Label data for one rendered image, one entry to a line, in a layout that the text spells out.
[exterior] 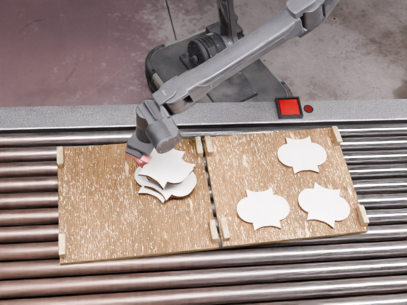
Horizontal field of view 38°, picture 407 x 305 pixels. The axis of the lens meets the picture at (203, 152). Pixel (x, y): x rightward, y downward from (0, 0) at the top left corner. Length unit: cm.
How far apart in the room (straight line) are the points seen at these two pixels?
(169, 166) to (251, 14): 203
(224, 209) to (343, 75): 182
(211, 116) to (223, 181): 25
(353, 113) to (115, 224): 84
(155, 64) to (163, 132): 149
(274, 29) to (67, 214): 72
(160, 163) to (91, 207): 22
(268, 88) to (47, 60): 116
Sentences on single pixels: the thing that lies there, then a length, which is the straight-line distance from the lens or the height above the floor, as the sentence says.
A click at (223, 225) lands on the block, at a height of 96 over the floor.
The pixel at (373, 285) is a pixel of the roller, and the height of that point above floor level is 92.
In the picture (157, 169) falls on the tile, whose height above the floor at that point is 104.
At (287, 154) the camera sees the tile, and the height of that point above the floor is 95.
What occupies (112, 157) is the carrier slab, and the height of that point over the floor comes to 94.
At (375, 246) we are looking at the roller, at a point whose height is 92.
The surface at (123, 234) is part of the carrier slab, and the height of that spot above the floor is 94.
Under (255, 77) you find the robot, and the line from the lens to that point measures 283.
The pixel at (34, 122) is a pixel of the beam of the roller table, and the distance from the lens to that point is 180.
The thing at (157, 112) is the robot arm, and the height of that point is 125.
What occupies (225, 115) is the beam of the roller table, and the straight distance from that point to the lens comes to 182.
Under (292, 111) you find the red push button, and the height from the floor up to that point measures 93.
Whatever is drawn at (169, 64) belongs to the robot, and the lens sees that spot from 283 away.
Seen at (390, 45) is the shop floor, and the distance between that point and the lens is 356.
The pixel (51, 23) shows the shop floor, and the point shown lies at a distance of 336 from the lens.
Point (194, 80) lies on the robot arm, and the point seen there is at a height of 131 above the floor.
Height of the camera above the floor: 236
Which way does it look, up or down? 57 degrees down
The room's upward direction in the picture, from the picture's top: 10 degrees clockwise
